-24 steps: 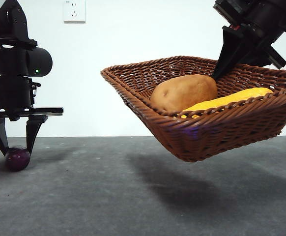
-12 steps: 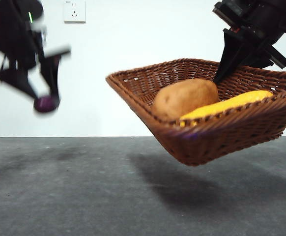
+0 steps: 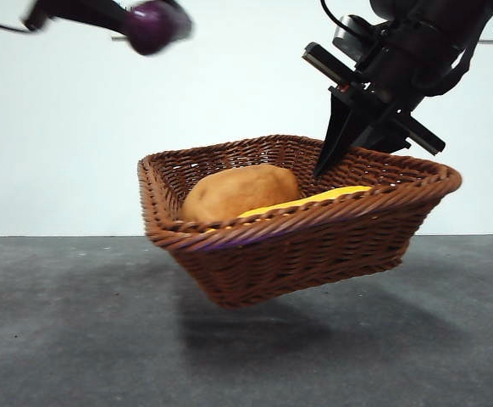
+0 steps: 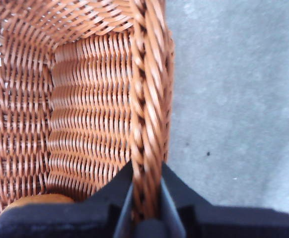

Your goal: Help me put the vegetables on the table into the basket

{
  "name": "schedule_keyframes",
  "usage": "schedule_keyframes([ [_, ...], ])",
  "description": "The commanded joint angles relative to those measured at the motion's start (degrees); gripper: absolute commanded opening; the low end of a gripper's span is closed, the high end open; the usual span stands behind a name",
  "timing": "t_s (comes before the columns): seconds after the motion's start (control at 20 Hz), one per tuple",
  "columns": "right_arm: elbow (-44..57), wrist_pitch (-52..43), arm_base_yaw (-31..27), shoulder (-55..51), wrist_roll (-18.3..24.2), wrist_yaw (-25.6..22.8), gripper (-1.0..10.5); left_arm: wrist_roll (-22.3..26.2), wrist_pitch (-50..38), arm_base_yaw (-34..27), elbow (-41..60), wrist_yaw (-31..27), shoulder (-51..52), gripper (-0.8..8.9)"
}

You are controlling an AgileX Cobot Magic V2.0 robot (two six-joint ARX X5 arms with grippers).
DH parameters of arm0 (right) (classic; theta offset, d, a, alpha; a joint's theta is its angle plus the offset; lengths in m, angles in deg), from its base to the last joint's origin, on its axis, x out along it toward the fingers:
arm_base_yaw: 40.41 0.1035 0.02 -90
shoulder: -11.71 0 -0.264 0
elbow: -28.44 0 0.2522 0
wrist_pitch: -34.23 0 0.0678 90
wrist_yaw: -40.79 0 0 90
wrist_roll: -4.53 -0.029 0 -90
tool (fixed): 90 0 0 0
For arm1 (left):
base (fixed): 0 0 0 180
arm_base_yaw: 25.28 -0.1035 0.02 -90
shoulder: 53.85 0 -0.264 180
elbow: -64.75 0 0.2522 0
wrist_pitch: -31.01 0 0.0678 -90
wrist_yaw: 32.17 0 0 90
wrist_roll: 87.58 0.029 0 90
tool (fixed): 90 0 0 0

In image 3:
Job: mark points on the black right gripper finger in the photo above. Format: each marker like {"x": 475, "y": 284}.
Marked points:
{"x": 367, "y": 123}
{"x": 335, "y": 127}

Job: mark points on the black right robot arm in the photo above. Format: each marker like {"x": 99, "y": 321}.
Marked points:
{"x": 433, "y": 38}

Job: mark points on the yellow corn cob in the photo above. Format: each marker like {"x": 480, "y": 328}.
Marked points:
{"x": 297, "y": 204}

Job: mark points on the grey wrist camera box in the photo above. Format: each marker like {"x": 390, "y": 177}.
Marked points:
{"x": 350, "y": 34}

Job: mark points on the purple eggplant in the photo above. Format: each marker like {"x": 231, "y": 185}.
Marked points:
{"x": 153, "y": 29}

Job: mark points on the brown potato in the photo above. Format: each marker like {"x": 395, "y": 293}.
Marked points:
{"x": 242, "y": 191}

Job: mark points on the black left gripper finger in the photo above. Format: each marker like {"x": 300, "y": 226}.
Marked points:
{"x": 81, "y": 12}
{"x": 183, "y": 19}

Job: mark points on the brown woven wicker basket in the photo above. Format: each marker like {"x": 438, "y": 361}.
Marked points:
{"x": 293, "y": 263}

